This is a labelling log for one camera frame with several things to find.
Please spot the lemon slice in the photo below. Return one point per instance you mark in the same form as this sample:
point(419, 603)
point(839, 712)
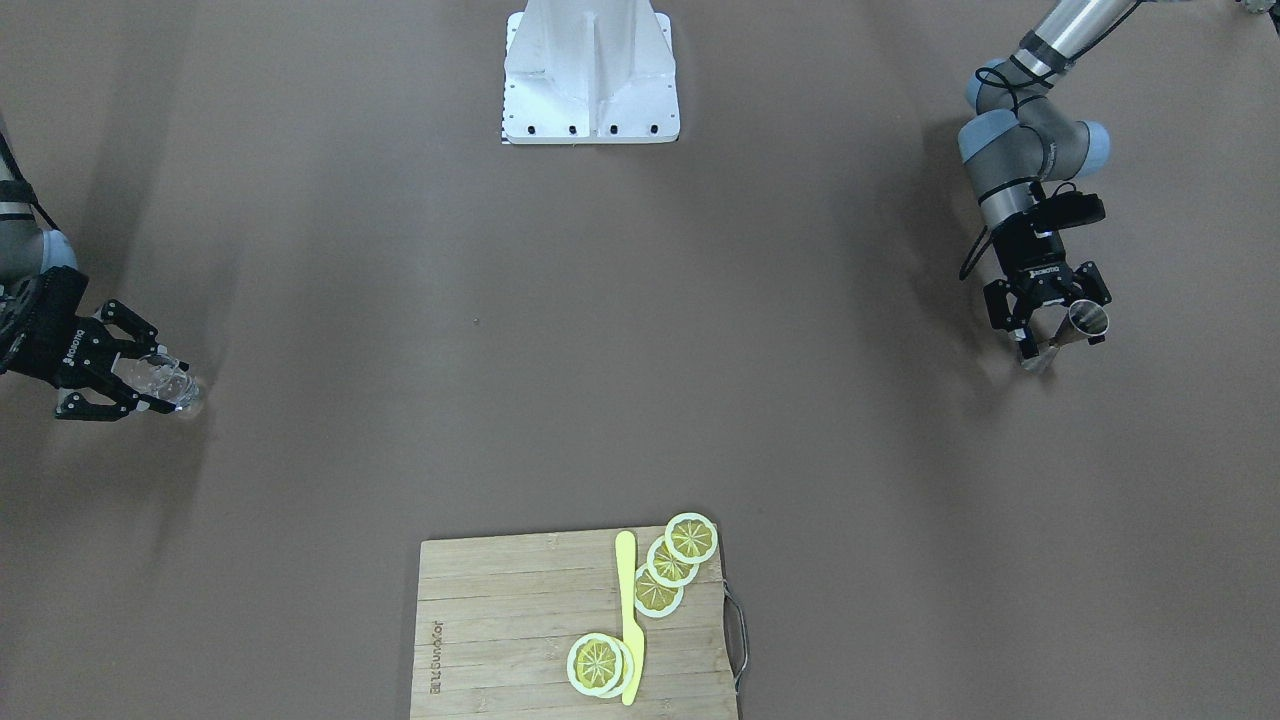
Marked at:
point(652, 599)
point(596, 665)
point(665, 569)

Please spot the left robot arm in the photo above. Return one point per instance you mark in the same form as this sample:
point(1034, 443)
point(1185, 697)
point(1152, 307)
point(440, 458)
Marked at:
point(1023, 157)

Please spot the clear glass measuring cup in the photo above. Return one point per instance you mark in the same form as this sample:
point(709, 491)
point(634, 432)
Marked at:
point(163, 378)

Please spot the bamboo cutting board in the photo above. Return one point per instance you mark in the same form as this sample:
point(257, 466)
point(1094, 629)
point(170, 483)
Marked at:
point(496, 618)

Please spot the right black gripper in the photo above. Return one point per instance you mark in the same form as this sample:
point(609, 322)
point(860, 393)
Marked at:
point(57, 343)

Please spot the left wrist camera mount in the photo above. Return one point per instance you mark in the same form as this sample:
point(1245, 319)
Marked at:
point(1066, 210)

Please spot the yellow plastic knife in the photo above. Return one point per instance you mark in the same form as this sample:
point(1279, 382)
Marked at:
point(625, 554)

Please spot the lemon slice front under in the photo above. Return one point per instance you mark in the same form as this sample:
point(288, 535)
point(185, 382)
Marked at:
point(626, 672)

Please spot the lemon slice front top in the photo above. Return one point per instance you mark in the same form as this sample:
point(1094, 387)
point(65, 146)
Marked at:
point(596, 665)

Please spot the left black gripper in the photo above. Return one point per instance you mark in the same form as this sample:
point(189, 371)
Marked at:
point(1033, 254)

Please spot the white camera mast base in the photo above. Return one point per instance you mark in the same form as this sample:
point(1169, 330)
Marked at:
point(579, 72)

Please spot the steel double jigger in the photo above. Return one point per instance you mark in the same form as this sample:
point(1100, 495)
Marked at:
point(1084, 321)

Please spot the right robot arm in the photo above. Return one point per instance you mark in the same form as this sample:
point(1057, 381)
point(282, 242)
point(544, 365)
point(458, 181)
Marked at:
point(106, 365)

